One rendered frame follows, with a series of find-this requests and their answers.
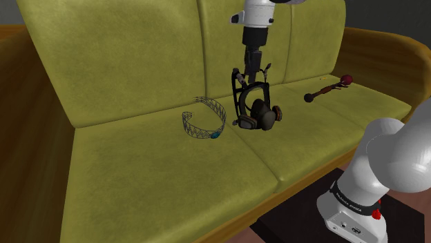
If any black respirator face mask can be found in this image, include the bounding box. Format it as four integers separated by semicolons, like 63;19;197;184
231;68;283;132

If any dark wand with red knob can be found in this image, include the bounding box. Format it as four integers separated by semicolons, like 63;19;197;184
303;74;354;104

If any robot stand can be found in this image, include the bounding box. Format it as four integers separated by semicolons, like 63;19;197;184
249;167;425;243

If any wire tiara with blue gem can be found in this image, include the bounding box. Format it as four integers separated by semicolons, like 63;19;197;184
181;96;227;141

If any olive green sofa wooden frame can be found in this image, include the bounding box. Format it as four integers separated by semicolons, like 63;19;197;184
0;0;431;243

